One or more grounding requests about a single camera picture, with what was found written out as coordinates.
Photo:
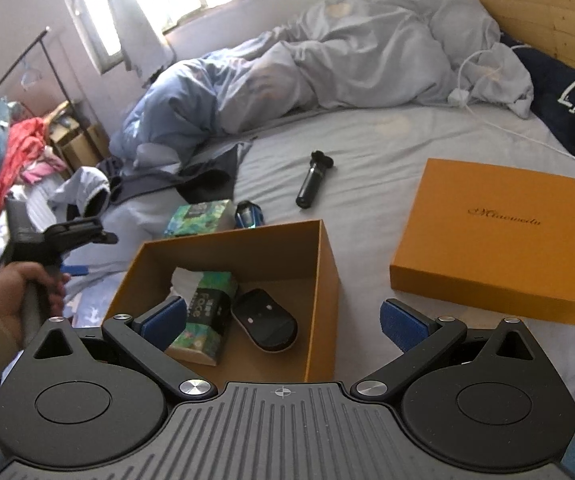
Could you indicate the black blue car key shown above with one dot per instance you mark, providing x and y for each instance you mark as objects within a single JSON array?
[{"x": 248, "y": 215}]

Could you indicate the black cylindrical handle tool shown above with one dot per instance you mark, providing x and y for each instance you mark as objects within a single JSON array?
[{"x": 319, "y": 164}]

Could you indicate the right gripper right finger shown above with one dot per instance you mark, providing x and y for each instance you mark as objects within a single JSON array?
[{"x": 423, "y": 343}]

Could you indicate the navy printed pillow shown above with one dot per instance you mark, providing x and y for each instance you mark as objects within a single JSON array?
[{"x": 554, "y": 90}]

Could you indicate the white charger plug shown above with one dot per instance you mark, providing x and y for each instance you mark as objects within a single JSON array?
[{"x": 459, "y": 97}]

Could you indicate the grey blue duvet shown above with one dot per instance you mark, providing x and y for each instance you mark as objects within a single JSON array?
[{"x": 336, "y": 54}]

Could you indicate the black computer mouse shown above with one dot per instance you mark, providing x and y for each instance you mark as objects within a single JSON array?
[{"x": 267, "y": 324}]

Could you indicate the red floral blanket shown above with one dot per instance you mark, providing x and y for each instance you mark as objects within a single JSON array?
[{"x": 26, "y": 143}]

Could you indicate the grey jacket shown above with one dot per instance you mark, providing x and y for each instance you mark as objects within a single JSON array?
[{"x": 91, "y": 190}]

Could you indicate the brown cardboard boxes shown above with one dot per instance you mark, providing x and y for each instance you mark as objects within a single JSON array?
[{"x": 75, "y": 143}]

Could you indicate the green tissue pack in box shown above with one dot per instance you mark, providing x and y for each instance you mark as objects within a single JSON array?
[{"x": 208, "y": 296}]

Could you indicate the black clothes rack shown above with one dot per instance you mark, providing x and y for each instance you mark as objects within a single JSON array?
[{"x": 32, "y": 75}]

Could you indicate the white radiator heater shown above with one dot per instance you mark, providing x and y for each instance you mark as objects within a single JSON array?
[{"x": 37, "y": 199}]

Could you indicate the green tissue pack on bed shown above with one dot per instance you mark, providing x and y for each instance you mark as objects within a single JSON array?
[{"x": 201, "y": 218}]

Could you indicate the orange box lid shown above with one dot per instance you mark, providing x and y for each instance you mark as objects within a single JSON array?
[{"x": 491, "y": 237}]

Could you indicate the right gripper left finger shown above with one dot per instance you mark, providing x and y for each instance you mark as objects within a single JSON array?
[{"x": 141, "y": 341}]

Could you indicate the pink garment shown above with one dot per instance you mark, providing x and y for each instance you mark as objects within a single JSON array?
[{"x": 46, "y": 165}]

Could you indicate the white hanging curtain cloth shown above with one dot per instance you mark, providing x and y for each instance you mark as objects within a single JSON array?
[{"x": 145, "y": 51}]

